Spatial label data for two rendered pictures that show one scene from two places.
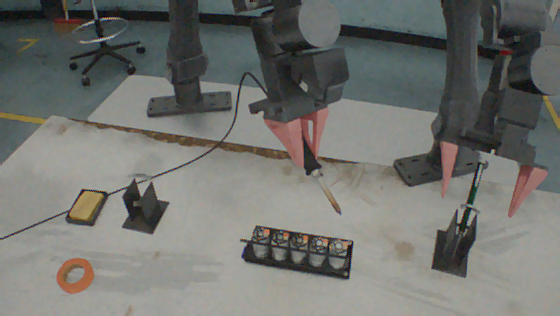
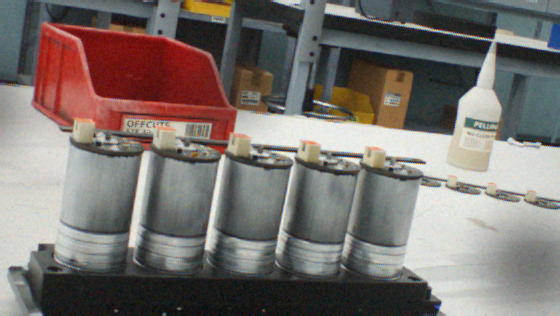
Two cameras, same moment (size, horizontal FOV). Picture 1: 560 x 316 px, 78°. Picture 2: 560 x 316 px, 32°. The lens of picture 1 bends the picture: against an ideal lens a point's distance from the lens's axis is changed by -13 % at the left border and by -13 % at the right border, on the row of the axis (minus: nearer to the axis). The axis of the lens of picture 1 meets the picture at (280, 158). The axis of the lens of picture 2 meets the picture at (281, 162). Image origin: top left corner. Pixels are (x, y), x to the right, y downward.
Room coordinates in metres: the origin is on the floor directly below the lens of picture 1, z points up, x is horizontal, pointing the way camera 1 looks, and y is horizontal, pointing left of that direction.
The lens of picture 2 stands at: (0.61, -0.24, 0.88)
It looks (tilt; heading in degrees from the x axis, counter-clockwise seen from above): 12 degrees down; 141
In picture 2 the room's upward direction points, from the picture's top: 11 degrees clockwise
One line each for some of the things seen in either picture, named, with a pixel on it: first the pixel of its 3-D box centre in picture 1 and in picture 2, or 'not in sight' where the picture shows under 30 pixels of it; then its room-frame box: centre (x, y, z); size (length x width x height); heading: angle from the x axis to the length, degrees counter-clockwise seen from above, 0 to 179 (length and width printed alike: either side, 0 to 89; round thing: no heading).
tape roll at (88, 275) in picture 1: (75, 275); not in sight; (0.30, 0.32, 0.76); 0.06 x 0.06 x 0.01
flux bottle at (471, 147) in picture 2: not in sight; (480, 104); (0.11, 0.35, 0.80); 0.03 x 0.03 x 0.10
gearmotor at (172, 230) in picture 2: (317, 253); (174, 216); (0.34, -0.05, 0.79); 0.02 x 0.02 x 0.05
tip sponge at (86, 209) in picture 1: (86, 206); not in sight; (0.45, 0.35, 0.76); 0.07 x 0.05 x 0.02; 174
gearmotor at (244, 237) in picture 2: (298, 250); (247, 220); (0.34, -0.03, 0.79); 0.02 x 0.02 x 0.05
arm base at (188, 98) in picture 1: (187, 90); not in sight; (0.78, 0.21, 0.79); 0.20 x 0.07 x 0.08; 97
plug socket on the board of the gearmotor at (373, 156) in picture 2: not in sight; (376, 157); (0.35, 0.02, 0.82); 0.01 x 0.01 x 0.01; 78
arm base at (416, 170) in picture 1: (446, 151); not in sight; (0.56, -0.32, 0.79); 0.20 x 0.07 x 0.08; 105
